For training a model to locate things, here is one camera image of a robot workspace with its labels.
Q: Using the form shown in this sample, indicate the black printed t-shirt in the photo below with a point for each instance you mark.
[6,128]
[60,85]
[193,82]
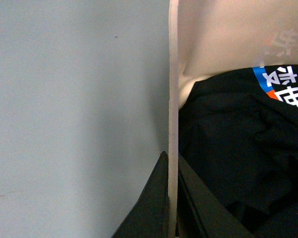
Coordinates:
[239,132]

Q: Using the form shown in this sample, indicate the beige plastic laundry hamper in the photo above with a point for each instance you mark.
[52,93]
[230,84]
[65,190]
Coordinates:
[211,37]

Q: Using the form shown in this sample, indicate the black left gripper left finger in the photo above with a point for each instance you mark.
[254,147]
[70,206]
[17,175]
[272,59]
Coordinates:
[149,216]

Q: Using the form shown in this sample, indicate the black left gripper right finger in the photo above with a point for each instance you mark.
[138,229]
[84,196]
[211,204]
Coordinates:
[200,215]

